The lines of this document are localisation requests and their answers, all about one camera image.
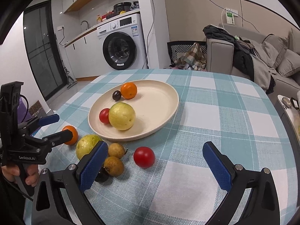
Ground orange mandarin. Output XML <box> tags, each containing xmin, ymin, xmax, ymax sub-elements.
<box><xmin>120</xmin><ymin>82</ymin><xmax>137</xmax><ymax>100</ymax></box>
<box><xmin>63</xmin><ymin>125</ymin><xmax>78</xmax><ymax>145</ymax></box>

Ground red tomato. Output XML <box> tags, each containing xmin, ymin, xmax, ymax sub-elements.
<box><xmin>99</xmin><ymin>108</ymin><xmax>110</xmax><ymax>125</ymax></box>
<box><xmin>133</xmin><ymin>147</ymin><xmax>155</xmax><ymax>169</ymax></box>

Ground person's left hand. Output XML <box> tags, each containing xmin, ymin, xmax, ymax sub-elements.
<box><xmin>1</xmin><ymin>164</ymin><xmax>39</xmax><ymax>187</ymax></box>

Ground dark plum on table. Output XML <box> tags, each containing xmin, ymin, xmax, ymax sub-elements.
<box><xmin>95</xmin><ymin>167</ymin><xmax>110</xmax><ymax>183</ymax></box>

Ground red tomato in plate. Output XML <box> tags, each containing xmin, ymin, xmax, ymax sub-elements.
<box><xmin>99</xmin><ymin>108</ymin><xmax>110</xmax><ymax>125</ymax></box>

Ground dark purple plum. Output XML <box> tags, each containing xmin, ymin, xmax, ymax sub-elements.
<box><xmin>112</xmin><ymin>90</ymin><xmax>122</xmax><ymax>101</ymax></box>

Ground orange mandarin in plate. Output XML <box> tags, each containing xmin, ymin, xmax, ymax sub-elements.
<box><xmin>120</xmin><ymin>82</ymin><xmax>137</xmax><ymax>100</ymax></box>

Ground black glass door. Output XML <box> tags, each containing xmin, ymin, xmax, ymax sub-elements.
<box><xmin>23</xmin><ymin>0</ymin><xmax>67</xmax><ymax>101</ymax></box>

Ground teal checked tablecloth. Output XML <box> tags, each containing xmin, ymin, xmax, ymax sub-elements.
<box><xmin>36</xmin><ymin>69</ymin><xmax>299</xmax><ymax>224</ymax></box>

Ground white side table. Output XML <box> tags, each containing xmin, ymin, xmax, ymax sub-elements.
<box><xmin>274</xmin><ymin>95</ymin><xmax>299</xmax><ymax>151</ymax></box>

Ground white washing machine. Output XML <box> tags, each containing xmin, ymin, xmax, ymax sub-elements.
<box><xmin>97</xmin><ymin>13</ymin><xmax>148</xmax><ymax>74</ymax></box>

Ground cream round plate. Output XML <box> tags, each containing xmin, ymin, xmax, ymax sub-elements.
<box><xmin>88</xmin><ymin>80</ymin><xmax>179</xmax><ymax>142</ymax></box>

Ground black pot on counter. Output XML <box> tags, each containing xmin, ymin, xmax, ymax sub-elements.
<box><xmin>113</xmin><ymin>1</ymin><xmax>132</xmax><ymax>14</ymax></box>

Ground black laundry basket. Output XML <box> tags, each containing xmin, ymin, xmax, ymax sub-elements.
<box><xmin>167</xmin><ymin>41</ymin><xmax>207</xmax><ymax>69</ymax></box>

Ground grey cushion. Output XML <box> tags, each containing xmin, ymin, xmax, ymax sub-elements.
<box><xmin>277</xmin><ymin>49</ymin><xmax>300</xmax><ymax>77</ymax></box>

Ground black jacket on sofa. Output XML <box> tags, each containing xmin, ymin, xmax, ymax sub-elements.
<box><xmin>203</xmin><ymin>25</ymin><xmax>254</xmax><ymax>81</ymax></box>

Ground grey sofa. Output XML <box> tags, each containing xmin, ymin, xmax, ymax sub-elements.
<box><xmin>218</xmin><ymin>25</ymin><xmax>299</xmax><ymax>103</ymax></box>

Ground plaid cloth in basket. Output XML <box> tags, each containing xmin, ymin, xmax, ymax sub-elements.
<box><xmin>175</xmin><ymin>43</ymin><xmax>206</xmax><ymax>71</ymax></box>

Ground white wall charger device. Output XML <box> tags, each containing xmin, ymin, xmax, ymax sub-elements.
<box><xmin>226</xmin><ymin>11</ymin><xmax>235</xmax><ymax>25</ymax></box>

